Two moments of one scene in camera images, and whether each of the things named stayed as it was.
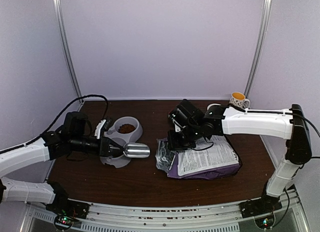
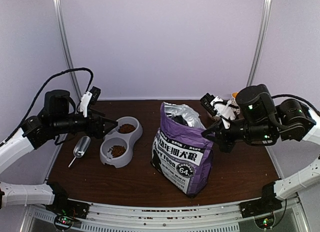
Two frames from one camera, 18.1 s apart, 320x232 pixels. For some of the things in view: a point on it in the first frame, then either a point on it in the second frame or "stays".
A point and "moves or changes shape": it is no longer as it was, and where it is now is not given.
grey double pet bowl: (124, 129) stays
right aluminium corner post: (266, 9) stays
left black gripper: (104, 144) -> (98, 132)
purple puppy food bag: (214, 159) moves or changes shape
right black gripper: (173, 144) -> (220, 136)
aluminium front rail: (226, 218) stays
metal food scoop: (136, 150) moves or changes shape
